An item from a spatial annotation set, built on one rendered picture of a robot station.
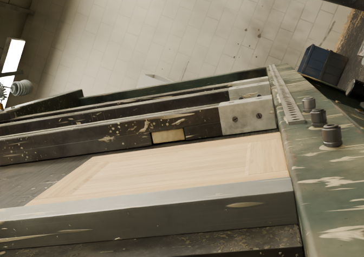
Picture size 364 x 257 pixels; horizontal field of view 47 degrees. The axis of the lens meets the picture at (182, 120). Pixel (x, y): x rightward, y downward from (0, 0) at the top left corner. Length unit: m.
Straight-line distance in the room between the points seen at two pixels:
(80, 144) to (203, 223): 0.64
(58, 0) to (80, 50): 0.78
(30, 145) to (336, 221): 0.90
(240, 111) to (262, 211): 0.51
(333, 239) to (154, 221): 0.23
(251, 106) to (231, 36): 5.03
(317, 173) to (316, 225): 0.13
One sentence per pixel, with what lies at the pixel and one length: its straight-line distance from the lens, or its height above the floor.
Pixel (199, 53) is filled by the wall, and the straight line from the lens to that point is 6.00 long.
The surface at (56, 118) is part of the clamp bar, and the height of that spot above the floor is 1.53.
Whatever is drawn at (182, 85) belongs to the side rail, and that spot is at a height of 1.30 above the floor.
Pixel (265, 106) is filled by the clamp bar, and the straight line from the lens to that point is 0.97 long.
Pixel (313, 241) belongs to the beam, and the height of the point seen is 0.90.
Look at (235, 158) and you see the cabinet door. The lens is 0.73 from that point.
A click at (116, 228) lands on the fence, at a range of 0.53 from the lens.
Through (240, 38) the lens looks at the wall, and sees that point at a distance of 5.98.
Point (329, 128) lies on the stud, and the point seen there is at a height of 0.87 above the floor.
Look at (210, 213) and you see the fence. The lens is 0.50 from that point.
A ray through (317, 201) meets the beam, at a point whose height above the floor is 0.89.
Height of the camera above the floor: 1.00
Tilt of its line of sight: 6 degrees up
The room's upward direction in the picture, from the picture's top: 68 degrees counter-clockwise
